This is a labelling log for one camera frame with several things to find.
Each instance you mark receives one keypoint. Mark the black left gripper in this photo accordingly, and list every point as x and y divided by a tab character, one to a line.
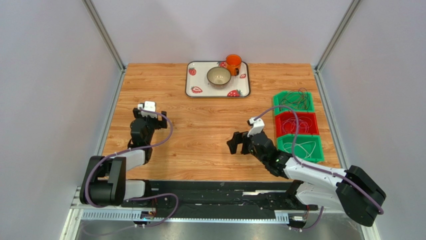
158	124

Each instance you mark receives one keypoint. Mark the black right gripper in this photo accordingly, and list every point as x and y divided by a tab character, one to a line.
245	143

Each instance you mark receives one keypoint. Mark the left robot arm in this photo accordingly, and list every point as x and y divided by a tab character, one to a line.
105	182

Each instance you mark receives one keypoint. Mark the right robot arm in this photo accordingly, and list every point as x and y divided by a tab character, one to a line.
350	190

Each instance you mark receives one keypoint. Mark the red bin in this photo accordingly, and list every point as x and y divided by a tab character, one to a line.
286	123

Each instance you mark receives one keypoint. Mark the strawberry pattern tray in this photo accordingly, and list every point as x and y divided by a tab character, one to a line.
197	85

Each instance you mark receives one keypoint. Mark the grey ceramic bowl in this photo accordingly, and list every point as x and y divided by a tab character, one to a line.
218	77

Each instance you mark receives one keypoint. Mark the near green bin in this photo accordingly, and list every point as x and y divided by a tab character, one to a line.
307	147

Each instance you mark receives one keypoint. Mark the green bin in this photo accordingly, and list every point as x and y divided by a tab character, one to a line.
307	147
299	100

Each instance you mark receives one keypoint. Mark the far green bin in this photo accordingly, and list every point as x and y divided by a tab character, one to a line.
299	100

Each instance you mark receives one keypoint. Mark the orange mug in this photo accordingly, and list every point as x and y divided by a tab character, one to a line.
233	64

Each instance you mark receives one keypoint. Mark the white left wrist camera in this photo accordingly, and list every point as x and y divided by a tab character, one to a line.
147	109

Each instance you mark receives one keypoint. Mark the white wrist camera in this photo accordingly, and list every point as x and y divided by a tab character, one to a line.
147	109
256	126

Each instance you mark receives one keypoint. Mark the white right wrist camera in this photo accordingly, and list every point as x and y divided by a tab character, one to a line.
256	126

